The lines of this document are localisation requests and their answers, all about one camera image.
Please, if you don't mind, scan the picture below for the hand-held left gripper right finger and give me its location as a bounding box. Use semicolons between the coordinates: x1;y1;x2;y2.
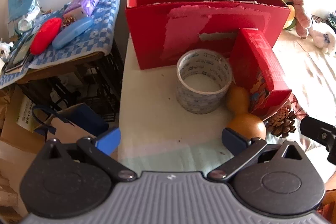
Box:
207;127;305;182

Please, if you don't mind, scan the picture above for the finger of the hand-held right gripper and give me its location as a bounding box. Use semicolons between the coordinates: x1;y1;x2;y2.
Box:
300;116;336;161

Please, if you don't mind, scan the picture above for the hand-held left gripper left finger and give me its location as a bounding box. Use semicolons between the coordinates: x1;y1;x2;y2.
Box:
39;127;137;184

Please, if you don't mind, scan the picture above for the brown wooden gourd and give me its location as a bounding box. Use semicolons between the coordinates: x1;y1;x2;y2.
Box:
226;86;267;140

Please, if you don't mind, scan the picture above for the large brown pine cone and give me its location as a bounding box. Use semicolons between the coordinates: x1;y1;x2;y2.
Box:
266;105;297;138

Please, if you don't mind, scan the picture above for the clear packing tape roll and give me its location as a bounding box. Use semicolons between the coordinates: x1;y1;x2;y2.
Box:
176;49;234;114

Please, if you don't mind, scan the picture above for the small red printed carton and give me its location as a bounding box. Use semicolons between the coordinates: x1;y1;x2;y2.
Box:
230;28;293;116

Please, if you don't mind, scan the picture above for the red cardboard box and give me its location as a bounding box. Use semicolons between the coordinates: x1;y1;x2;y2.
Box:
125;0;291;70

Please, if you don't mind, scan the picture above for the blue paper bag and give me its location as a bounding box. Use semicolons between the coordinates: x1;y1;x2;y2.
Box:
31;103;109;143

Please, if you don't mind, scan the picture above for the brown cardboard box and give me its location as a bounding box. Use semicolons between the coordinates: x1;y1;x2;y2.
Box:
0;85;50;153

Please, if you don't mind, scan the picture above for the white plush toy blue bow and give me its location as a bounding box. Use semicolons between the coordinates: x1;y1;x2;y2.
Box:
310;22;336;54

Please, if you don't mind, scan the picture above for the blue checkered cloth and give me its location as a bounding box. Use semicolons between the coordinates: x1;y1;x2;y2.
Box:
0;0;123;89

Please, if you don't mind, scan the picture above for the dark patterned cloth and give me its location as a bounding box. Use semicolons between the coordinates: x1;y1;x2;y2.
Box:
311;13;336;29

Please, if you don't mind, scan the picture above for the blue oval case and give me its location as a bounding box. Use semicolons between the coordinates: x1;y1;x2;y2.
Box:
52;17;94;50

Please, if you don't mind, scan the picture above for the yellow tiger plush toy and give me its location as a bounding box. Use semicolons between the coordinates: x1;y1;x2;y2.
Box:
276;0;296;30

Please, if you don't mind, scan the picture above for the pink plush toy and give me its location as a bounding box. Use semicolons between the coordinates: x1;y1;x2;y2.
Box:
286;0;313;38

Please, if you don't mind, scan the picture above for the red oval case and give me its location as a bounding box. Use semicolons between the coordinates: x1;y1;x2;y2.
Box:
30;18;63;54

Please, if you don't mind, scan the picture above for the black smartphone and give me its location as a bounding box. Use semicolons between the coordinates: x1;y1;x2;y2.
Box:
5;32;37;73

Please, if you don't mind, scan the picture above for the small brown pine cone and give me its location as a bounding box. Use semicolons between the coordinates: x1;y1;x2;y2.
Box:
62;16;76;28

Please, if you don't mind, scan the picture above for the small white toy figure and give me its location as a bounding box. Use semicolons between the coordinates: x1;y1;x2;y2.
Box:
0;42;13;59

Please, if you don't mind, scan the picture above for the clear crinkled plastic wrap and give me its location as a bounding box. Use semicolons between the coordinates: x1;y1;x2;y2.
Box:
16;6;42;33

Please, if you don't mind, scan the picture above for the light blue bag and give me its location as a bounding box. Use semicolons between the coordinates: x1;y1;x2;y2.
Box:
8;0;36;38

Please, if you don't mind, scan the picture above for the black wire rack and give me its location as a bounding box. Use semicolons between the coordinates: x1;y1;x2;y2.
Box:
16;38;125;122

